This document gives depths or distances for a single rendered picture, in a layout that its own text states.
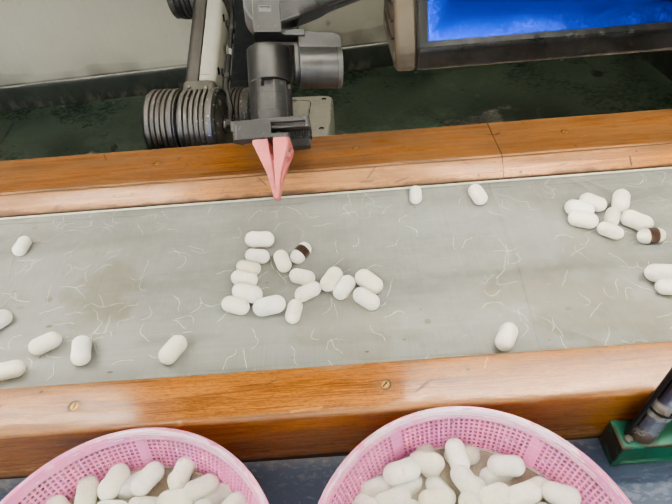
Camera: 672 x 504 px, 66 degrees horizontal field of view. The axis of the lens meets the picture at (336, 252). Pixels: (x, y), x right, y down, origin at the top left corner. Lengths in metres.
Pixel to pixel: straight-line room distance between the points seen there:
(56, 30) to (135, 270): 2.16
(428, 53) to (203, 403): 0.37
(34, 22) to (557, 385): 2.61
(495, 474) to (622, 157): 0.51
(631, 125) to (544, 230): 0.26
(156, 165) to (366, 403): 0.50
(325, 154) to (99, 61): 2.11
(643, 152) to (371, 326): 0.49
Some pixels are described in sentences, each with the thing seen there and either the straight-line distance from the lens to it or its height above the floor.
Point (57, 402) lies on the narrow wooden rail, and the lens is 0.59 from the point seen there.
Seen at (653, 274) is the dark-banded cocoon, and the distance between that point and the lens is 0.69.
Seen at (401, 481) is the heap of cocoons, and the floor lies 0.74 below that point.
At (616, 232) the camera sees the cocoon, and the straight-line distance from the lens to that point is 0.72.
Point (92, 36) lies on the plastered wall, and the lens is 2.76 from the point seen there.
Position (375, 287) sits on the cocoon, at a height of 0.76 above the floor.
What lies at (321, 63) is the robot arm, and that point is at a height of 0.90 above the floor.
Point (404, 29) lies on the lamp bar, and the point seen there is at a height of 1.07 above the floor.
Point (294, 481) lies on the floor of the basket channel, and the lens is 0.58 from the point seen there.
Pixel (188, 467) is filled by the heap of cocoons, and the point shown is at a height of 0.74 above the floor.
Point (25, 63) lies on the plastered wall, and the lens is 2.91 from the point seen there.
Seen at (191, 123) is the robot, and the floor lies 0.77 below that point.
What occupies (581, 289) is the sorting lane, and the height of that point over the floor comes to 0.74.
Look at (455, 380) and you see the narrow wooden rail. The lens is 0.52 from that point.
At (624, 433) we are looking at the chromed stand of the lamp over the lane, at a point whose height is 0.72.
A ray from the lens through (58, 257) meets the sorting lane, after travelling 0.78.
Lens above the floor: 1.21
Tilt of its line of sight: 45 degrees down
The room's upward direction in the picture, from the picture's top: 5 degrees counter-clockwise
